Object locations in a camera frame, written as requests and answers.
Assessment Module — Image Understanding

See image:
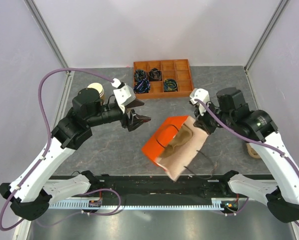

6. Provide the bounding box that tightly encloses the orange paper bag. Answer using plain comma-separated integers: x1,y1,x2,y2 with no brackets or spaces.
141,115,209,182

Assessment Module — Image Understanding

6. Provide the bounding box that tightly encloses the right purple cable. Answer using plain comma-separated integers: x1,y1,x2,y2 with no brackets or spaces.
191,98,299,230

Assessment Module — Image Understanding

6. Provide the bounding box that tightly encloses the green yellow rolled tie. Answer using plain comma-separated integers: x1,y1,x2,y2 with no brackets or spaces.
163,78,178,92

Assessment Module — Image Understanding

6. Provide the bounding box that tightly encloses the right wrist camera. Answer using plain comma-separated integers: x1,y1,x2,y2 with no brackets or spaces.
189,88,210,116

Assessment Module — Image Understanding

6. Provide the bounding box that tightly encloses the white cable duct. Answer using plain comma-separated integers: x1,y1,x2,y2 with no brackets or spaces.
49,198,239,211

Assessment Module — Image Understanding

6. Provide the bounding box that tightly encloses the cardboard cup carrier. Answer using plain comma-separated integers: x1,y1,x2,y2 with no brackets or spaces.
245,142,261,159
160,124,193,158

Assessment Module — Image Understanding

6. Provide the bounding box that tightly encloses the black brown rolled tie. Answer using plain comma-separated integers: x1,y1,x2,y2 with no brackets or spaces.
148,68,162,82

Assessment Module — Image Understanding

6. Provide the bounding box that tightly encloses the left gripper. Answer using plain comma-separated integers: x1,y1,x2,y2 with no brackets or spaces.
87,98,152,132

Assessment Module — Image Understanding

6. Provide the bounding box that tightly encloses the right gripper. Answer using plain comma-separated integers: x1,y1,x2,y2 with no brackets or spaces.
193,99,235,135

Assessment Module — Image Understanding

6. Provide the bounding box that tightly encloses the blue striped rolled tie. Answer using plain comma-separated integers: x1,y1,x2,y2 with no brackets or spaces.
133,79,151,94

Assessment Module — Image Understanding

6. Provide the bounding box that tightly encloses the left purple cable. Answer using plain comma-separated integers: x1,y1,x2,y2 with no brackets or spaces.
0,68,123,231

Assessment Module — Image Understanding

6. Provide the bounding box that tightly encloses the wooden compartment tray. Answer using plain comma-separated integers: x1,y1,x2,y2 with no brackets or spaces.
133,59,194,100

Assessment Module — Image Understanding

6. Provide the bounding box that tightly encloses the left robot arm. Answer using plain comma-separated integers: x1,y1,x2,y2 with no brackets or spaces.
0,85,151,221

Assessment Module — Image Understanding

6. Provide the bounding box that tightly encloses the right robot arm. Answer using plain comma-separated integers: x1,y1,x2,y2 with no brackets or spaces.
190,87,299,223

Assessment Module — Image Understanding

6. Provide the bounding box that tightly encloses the stack of paper cups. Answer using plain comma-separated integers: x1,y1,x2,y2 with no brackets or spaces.
87,82,105,98

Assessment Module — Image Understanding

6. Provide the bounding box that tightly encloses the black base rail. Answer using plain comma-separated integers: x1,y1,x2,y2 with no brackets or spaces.
46,171,250,208

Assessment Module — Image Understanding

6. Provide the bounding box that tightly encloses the dark patterned rolled tie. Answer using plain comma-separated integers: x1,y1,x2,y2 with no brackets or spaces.
134,69,148,82

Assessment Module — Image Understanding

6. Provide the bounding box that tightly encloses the purple cable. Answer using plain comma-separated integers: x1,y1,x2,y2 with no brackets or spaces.
0,68,123,231
191,98,299,230

